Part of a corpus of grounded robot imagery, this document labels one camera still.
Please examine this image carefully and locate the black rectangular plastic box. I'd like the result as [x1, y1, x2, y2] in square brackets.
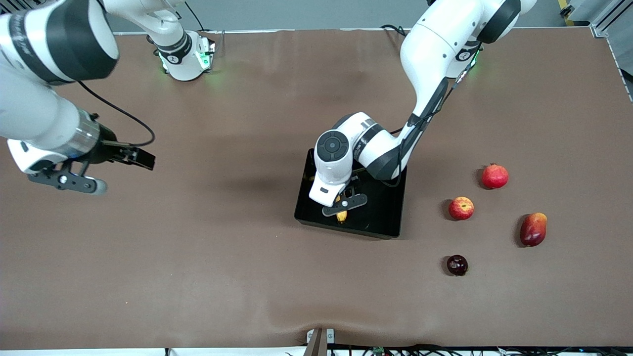
[294, 148, 407, 240]

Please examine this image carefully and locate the red yellow apple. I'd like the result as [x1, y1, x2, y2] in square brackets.
[449, 196, 475, 221]

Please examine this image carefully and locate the brown table mat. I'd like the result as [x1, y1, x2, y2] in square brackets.
[0, 27, 633, 349]

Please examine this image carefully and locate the dark purple mangosteen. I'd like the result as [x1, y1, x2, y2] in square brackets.
[447, 255, 469, 276]

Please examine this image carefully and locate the red pomegranate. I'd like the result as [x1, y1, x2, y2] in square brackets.
[482, 163, 509, 190]

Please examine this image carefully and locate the red yellow mango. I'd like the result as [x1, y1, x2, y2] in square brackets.
[520, 212, 548, 247]

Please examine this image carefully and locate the white dashed edge tape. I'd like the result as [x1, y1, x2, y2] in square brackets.
[604, 36, 633, 103]

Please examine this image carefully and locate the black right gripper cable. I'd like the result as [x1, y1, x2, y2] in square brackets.
[78, 81, 156, 148]

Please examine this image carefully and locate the black right arm base cable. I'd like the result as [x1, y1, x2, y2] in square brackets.
[185, 2, 206, 32]

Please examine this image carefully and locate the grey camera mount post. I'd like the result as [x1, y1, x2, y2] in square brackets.
[306, 328, 335, 356]

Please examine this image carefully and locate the aluminium frame profile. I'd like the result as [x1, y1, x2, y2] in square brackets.
[559, 0, 633, 38]

